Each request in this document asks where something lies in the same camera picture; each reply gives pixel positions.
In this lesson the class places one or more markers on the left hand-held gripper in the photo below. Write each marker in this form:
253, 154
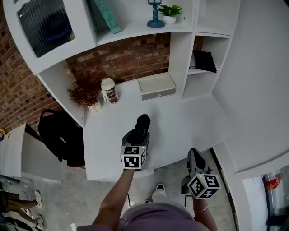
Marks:
132, 158

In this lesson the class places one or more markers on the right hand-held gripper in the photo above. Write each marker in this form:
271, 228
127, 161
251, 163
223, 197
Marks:
203, 185

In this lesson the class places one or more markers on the person's left forearm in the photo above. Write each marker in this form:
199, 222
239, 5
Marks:
115, 196

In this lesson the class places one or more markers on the person's right forearm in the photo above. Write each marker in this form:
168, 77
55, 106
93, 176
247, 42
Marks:
204, 220

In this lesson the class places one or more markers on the white desk with drawers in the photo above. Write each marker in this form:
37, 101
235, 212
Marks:
180, 126

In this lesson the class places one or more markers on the person's white black shoe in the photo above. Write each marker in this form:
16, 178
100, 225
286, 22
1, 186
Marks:
160, 186

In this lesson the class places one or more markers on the white paper tag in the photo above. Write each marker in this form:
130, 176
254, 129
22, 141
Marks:
105, 97

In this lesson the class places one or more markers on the patterned cup with white lid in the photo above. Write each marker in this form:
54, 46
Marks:
111, 92

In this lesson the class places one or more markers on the person's gray trouser leg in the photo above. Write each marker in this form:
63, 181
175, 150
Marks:
160, 196

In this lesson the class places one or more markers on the white box speaker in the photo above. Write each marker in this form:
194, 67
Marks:
155, 86

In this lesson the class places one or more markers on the dried plant in white pot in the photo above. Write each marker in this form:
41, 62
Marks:
85, 94

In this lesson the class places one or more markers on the person's purple shirt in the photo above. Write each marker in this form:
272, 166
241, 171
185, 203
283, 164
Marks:
158, 218

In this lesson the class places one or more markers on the black backpack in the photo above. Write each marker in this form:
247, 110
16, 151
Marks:
61, 130

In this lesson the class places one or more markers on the red bottle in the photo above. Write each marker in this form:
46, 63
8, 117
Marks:
273, 184

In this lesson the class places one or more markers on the white shelf unit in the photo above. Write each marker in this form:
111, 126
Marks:
178, 56

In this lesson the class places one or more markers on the black pouch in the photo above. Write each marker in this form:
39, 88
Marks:
203, 61

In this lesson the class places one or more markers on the white side desk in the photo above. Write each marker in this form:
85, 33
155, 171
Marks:
11, 153

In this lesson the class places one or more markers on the teal book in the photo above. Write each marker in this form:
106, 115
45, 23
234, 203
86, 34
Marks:
108, 18

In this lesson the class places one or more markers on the green plant in white pot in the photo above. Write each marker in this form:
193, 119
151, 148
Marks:
169, 19

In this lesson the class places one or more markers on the blue lantern ornament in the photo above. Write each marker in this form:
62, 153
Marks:
155, 13

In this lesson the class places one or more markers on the small yellow item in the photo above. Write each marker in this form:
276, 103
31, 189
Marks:
2, 133

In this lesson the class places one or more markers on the white fluted glass cabinet door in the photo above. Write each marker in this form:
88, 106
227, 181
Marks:
45, 27

